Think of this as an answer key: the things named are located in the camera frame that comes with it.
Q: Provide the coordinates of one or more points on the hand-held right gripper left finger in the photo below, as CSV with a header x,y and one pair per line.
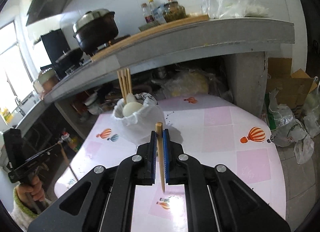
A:
x,y
153,162

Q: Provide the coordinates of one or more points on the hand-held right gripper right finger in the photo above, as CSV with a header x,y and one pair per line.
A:
x,y
167,162

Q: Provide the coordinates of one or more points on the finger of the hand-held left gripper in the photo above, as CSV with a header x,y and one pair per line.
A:
x,y
50,150

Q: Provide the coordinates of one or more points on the wooden chopstick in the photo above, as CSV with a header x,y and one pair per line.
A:
x,y
160,147
125,83
121,84
129,82

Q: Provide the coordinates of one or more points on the white printed plastic bag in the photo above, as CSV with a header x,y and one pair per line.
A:
x,y
140,127

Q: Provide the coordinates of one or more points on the cream rice paddle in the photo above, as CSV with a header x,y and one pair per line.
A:
x,y
131,110

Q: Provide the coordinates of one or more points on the white plastic spoon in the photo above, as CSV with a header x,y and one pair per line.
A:
x,y
130,98

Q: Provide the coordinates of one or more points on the person's left forearm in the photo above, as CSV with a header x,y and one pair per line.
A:
x,y
22,212

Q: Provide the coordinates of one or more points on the person's left hand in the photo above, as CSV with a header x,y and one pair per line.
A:
x,y
38,189

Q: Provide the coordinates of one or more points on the dark lower cabinet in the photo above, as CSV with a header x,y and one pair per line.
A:
x,y
45,132

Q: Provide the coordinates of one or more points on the red capped white bottle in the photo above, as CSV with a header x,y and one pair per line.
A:
x,y
65,137

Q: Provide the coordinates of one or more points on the yellow plastic bottle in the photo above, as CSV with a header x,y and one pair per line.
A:
x,y
5,116

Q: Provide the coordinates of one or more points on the steel sink faucet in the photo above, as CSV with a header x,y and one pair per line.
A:
x,y
20,104

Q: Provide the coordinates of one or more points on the stacked white bowls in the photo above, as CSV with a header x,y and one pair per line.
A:
x,y
91,102

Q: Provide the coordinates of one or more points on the brown pot with lid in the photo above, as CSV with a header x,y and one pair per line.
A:
x,y
47,79

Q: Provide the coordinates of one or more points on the bright kitchen window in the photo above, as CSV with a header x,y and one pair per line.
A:
x,y
15,72

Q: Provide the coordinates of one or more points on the plastic wrapped yellowish bundle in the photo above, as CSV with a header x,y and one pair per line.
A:
x,y
190,84

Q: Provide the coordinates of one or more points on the gas stove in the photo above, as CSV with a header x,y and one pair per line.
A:
x,y
80,66

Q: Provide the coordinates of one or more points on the small steel pot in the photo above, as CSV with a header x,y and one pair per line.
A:
x,y
162,72

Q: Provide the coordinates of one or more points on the black wok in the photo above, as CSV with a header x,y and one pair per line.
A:
x,y
70,57

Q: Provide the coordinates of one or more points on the black rectangular panel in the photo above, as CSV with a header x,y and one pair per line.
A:
x,y
56,44

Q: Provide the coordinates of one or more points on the black pot with steel lid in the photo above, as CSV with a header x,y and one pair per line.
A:
x,y
96,34

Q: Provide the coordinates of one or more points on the white plastic floor bag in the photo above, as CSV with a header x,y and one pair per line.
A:
x,y
303,151
287,127

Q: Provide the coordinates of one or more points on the grey kitchen counter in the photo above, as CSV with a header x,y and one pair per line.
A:
x,y
200,37

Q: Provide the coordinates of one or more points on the wooden cutting board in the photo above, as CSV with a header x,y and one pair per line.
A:
x,y
175,22

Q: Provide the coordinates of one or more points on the brown cardboard box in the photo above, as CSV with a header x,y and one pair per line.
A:
x,y
287,84

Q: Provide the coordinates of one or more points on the brown capped glass bottle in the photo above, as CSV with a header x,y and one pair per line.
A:
x,y
144,14

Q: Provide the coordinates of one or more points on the blue seasoning packet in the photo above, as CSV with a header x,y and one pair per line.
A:
x,y
159,13

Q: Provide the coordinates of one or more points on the yellow capped glass bottle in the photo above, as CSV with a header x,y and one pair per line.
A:
x,y
151,12

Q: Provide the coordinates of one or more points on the glass pickle jar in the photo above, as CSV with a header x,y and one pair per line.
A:
x,y
176,12

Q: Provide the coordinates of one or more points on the pale green plastic bag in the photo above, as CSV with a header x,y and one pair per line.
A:
x,y
312,102

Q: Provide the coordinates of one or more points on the clear plastic bag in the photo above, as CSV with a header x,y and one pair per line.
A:
x,y
204,3

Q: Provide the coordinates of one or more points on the white crumpled plastic bag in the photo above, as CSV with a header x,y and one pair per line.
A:
x,y
240,6

